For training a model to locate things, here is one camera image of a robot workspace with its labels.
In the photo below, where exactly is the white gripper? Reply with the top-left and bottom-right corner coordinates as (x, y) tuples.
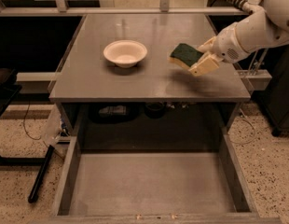
(189, 22), (249, 77)

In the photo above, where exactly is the green and yellow sponge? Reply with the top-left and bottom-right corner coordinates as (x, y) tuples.
(169, 43), (203, 70)

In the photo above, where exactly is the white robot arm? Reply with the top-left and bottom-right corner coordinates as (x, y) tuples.
(189, 0), (289, 76)

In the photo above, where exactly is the grey cabinet with counter top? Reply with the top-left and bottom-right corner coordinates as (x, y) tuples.
(48, 13), (252, 151)

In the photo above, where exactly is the open grey top drawer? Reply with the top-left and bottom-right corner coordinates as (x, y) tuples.
(31, 136), (282, 224)

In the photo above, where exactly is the dark tape roll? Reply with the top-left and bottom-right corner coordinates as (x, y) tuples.
(144, 103), (166, 119)

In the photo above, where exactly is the dark cabinet at right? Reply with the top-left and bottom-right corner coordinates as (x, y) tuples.
(266, 46), (289, 136)

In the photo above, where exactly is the white bowl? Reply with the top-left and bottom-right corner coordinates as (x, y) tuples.
(103, 40), (147, 68)

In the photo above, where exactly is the white cap cylinder with spiral hose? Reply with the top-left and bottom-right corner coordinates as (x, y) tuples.
(226, 0), (263, 15)

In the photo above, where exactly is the metal railing frame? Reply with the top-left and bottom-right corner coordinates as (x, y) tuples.
(0, 0), (269, 17)

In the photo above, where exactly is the black cable on floor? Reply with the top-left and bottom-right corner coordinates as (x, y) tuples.
(22, 102), (43, 142)

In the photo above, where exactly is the black table leg frame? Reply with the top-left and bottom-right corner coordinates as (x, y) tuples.
(0, 84), (55, 204)

